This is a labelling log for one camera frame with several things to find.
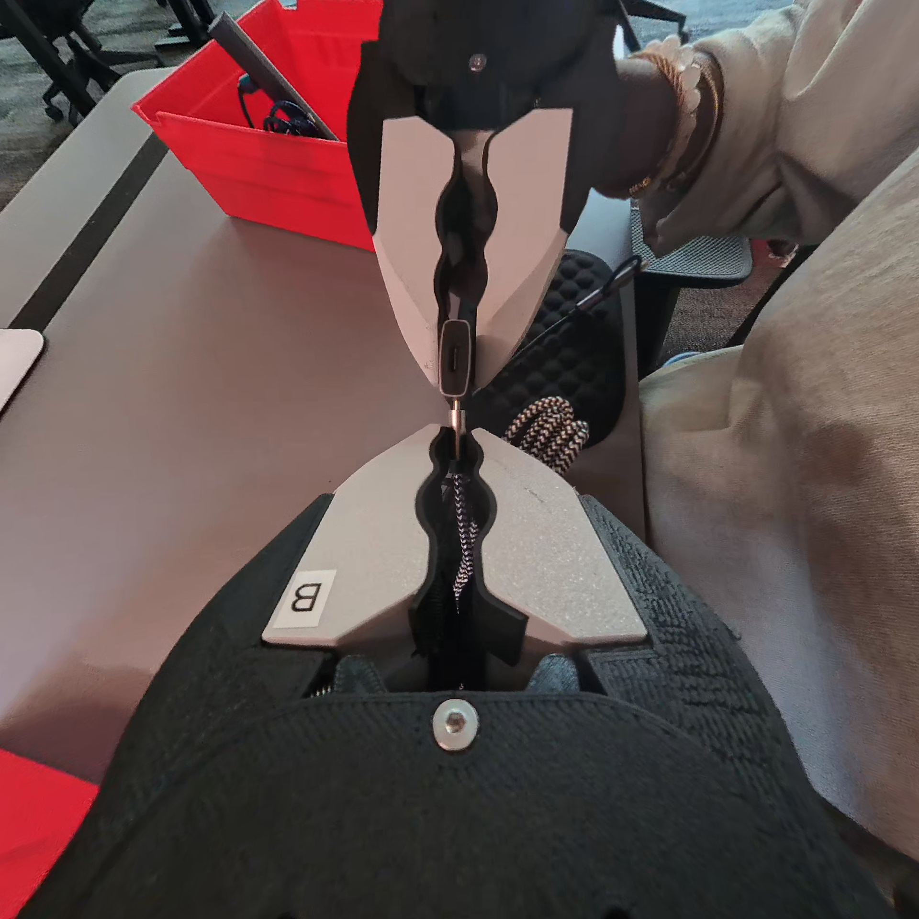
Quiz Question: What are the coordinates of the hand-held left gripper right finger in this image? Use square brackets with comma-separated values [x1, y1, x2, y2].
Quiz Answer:
[459, 427, 650, 665]

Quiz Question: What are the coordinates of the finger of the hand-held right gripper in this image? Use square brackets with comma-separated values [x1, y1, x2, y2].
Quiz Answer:
[470, 108, 575, 383]
[377, 116, 460, 392]

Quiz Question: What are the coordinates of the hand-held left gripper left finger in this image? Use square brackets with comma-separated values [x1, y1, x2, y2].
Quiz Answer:
[262, 424, 460, 650]

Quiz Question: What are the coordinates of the black white braided cable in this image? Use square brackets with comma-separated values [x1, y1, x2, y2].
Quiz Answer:
[431, 398, 591, 598]

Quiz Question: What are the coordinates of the red plastic bin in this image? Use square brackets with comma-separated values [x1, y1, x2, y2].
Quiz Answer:
[0, 747, 99, 919]
[131, 0, 385, 252]

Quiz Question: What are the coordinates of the grey usb-c adapter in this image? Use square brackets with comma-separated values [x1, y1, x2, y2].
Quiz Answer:
[438, 319, 475, 401]

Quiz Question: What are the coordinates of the grey usb hub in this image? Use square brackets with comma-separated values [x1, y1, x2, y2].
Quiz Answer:
[208, 13, 340, 142]

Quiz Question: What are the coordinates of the person's right hand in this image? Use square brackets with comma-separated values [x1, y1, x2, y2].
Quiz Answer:
[590, 56, 682, 202]

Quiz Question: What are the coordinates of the grey mesh office chair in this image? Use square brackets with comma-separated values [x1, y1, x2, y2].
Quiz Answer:
[630, 201, 752, 288]

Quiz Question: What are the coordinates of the black office chair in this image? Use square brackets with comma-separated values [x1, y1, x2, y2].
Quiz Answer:
[0, 0, 155, 123]

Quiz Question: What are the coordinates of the white panel stand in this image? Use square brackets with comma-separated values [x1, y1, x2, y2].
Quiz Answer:
[0, 329, 45, 415]

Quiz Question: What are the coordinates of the white beaded bracelet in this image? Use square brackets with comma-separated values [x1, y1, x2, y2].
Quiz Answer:
[638, 34, 710, 117]

